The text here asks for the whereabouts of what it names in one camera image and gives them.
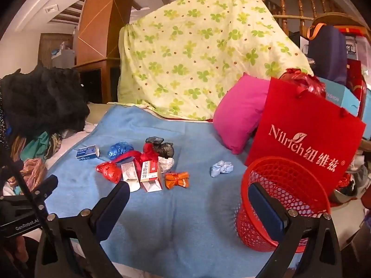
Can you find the red paper shopping bag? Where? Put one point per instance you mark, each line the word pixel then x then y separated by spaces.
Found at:
pixel 304 139

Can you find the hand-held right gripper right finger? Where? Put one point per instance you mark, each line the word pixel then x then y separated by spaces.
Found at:
pixel 266 210

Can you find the light blue cardboard box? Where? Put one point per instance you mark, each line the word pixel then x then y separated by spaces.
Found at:
pixel 339 98

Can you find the wooden stair railing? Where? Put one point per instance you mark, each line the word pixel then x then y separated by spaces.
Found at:
pixel 292 3

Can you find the blue plastic bag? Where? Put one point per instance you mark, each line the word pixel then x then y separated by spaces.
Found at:
pixel 118 149

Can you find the black white dotted cloth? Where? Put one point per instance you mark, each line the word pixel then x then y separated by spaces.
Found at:
pixel 3 121

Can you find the white paper ball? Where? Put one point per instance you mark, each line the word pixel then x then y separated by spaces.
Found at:
pixel 166 164

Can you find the black plastic bag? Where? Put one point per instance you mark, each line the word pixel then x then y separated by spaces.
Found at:
pixel 163 149

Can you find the small red wrapper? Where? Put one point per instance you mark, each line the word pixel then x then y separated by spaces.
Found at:
pixel 109 172

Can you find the plain white medicine box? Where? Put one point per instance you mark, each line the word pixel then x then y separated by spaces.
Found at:
pixel 129 175

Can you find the orange wrapper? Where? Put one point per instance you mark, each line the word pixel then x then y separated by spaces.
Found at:
pixel 176 180

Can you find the clear plastic storage box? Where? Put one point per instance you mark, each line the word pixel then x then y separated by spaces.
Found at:
pixel 356 45

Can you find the small blue white box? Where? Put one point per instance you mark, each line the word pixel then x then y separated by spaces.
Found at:
pixel 86 153

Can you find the light blue blanket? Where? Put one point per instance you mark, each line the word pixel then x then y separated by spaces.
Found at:
pixel 179 226

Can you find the teal cloth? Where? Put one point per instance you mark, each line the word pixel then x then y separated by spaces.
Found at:
pixel 36 147

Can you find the shiny red plastic bag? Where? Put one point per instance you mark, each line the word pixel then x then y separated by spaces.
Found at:
pixel 304 82

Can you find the red mesh plastic basket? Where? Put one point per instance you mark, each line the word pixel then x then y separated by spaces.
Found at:
pixel 252 223

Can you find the red white medicine box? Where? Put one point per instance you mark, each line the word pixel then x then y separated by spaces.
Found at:
pixel 150 176

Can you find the red gift box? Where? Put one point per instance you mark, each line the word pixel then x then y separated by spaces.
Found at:
pixel 358 87

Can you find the pink striped crinkled cloth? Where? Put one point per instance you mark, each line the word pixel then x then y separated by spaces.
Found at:
pixel 30 173

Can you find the grey cabinet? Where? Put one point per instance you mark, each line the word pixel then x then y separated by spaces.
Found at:
pixel 65 55

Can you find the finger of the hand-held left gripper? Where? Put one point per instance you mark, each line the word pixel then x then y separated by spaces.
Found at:
pixel 43 186

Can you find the pink pillow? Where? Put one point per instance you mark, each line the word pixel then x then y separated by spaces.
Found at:
pixel 240 113

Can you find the brown wooden pillar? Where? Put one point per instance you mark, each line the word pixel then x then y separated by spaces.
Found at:
pixel 101 20

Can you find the green clover print quilt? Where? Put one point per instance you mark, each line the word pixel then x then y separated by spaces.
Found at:
pixel 203 55

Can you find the black lace cloth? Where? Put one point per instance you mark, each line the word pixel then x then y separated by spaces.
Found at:
pixel 43 98

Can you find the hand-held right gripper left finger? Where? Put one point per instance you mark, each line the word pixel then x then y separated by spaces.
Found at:
pixel 113 210

